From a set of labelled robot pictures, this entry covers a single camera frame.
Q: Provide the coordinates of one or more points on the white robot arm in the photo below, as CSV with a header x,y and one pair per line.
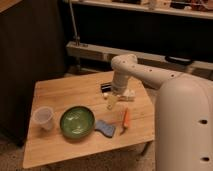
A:
x,y
183,113

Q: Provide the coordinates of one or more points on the metal pole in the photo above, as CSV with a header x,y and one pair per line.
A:
x,y
76,36

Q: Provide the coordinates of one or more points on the white upper shelf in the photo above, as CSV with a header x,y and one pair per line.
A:
x,y
143,8

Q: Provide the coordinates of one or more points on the dark cabinet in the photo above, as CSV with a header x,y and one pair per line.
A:
x,y
32,48

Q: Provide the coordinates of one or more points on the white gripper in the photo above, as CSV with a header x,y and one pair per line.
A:
x,y
118,87

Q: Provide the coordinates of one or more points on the small white box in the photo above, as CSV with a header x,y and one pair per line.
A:
x,y
128,95

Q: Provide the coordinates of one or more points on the small black box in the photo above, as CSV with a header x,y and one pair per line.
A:
x,y
106,87

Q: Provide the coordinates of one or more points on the white lower shelf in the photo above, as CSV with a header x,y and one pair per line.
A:
x,y
102,53

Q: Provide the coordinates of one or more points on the wooden table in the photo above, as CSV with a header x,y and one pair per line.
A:
x,y
46,147

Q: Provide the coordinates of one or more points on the green ceramic bowl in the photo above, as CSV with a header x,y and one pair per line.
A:
x,y
77,122

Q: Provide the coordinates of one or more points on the blue sponge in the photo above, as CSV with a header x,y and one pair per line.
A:
x,y
107,130

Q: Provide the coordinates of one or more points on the white shelf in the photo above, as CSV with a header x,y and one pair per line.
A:
x,y
143,8
102,53

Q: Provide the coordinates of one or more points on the clear plastic cup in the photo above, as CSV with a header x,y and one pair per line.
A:
x,y
43,116

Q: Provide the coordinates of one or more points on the black handle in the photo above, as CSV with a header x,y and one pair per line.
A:
x,y
178,61

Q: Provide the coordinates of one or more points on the orange carrot toy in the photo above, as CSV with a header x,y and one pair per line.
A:
x,y
126,121

